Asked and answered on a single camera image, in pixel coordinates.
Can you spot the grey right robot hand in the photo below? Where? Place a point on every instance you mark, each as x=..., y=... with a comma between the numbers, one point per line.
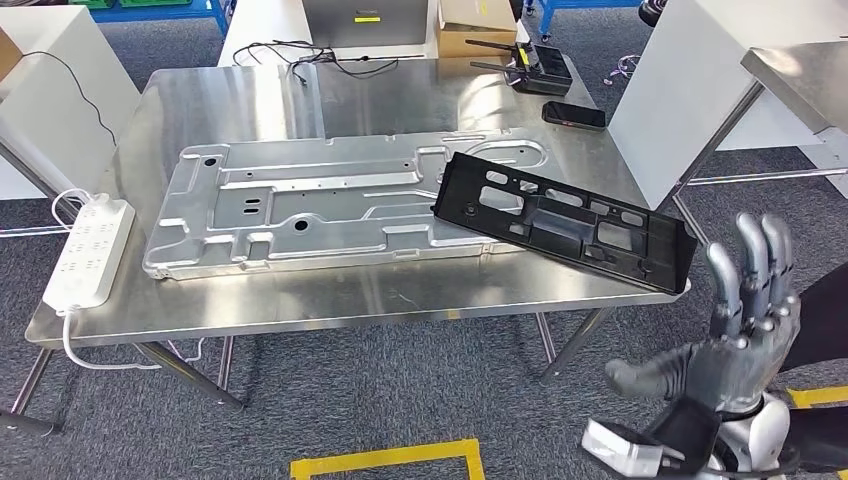
x=742, y=358

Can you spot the black panel part with cutouts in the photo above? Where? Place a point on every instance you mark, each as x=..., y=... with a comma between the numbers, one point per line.
x=563, y=218

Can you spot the yellow floor tape square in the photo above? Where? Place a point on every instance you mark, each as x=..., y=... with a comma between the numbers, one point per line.
x=818, y=395
x=384, y=456

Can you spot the person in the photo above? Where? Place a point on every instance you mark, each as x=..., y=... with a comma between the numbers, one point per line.
x=821, y=324

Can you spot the white partition board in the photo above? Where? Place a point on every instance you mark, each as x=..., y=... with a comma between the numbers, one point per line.
x=775, y=126
x=40, y=132
x=682, y=79

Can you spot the stainless steel table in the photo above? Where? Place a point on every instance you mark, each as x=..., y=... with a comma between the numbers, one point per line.
x=808, y=73
x=397, y=291
x=33, y=179

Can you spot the black smartphone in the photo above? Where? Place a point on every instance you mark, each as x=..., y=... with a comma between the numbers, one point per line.
x=574, y=114

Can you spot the black remote controller with antennas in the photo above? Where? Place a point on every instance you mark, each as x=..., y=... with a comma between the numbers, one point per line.
x=546, y=73

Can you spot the black round object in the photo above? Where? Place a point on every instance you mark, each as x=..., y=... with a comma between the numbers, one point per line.
x=652, y=10

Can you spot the brown cardboard box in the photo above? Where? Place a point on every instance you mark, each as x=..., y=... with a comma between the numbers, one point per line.
x=474, y=26
x=6, y=53

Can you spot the stamped sheet metal panel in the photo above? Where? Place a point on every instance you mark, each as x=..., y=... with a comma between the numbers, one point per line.
x=298, y=199

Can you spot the grey laptop with yellow sticker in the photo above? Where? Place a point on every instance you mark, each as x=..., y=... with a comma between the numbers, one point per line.
x=364, y=26

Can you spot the white table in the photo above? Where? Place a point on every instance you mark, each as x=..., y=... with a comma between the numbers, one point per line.
x=265, y=26

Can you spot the white power strip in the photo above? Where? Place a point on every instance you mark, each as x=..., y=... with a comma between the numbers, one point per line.
x=89, y=255

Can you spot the blue metal workbench frame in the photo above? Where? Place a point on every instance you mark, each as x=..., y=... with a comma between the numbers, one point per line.
x=166, y=10
x=543, y=20

